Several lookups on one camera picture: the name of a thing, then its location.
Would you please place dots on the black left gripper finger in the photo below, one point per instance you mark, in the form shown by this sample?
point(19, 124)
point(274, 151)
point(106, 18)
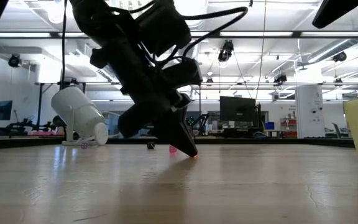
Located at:
point(179, 133)

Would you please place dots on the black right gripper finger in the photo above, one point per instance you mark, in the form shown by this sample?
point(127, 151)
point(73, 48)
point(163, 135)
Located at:
point(343, 7)
point(326, 7)

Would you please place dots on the small pink die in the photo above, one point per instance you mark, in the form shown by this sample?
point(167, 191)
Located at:
point(172, 150)

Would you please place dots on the small black die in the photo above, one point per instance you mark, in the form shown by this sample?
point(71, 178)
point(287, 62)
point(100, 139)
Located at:
point(150, 145)

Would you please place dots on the small purple translucent die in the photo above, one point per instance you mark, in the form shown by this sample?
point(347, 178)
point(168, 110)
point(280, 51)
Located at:
point(84, 145)

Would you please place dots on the black background robot arm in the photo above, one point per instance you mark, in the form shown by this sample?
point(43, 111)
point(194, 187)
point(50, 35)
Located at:
point(202, 121)

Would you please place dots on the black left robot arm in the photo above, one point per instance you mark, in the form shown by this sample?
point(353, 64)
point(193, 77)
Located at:
point(104, 25)

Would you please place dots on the white spotlight lamp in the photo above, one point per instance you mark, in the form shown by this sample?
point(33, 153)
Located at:
point(76, 109)

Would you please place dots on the blue background screen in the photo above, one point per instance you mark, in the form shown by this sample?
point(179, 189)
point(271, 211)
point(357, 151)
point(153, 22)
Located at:
point(269, 126)

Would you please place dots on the white pillar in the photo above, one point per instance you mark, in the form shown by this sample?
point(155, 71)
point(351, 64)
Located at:
point(309, 112)

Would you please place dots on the red shelf rack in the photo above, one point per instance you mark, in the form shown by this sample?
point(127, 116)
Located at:
point(287, 133)

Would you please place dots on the grey office chair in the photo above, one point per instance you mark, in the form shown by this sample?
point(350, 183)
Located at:
point(337, 130)

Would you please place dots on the black background robot equipment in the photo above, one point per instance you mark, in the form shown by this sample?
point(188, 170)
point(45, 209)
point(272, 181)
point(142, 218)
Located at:
point(26, 126)

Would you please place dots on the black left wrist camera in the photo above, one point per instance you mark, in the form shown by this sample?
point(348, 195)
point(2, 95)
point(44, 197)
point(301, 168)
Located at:
point(163, 28)

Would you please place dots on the black overhead camera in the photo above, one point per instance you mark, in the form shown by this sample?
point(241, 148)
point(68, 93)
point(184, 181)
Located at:
point(226, 51)

